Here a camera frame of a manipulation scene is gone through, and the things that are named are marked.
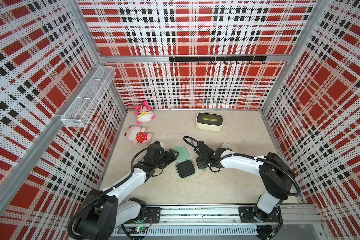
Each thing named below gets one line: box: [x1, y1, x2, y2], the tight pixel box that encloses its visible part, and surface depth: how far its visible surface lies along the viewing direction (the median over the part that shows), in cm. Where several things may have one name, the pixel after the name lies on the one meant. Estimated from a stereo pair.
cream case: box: [221, 143, 238, 153], surface depth 98 cm
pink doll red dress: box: [124, 125, 152, 146], surface depth 101 cm
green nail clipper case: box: [173, 145, 196, 180], surface depth 92 cm
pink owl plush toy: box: [134, 101, 156, 125], surface depth 113 cm
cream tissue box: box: [196, 112, 224, 132], surface depth 109 cm
